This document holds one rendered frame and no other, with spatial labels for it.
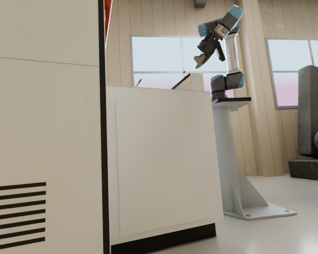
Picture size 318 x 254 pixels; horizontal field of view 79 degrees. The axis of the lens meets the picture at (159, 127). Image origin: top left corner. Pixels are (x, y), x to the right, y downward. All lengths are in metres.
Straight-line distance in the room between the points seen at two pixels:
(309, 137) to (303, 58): 1.77
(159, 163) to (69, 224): 0.47
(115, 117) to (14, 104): 0.41
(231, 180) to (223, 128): 0.39
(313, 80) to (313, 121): 0.67
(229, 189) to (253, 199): 0.25
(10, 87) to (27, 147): 0.21
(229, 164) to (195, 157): 0.51
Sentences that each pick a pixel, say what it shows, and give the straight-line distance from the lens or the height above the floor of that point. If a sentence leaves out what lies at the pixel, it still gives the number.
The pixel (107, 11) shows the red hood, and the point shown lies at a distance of 1.20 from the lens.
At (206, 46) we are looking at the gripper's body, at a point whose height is 1.04.
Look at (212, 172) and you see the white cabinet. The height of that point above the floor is 0.35.
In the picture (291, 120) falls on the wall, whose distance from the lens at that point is 4.21.
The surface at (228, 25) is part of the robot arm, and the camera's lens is 1.19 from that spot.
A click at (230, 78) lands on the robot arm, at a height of 1.02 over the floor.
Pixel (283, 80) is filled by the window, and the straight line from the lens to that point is 4.30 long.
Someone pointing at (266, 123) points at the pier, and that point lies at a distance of 3.59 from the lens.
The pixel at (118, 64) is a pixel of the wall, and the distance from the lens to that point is 3.42.
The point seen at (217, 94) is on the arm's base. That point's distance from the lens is 1.62.
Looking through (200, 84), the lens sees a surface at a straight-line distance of 1.27.
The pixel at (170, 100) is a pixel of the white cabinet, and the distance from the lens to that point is 1.06.
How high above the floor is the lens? 0.47
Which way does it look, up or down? 8 degrees up
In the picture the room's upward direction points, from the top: 4 degrees counter-clockwise
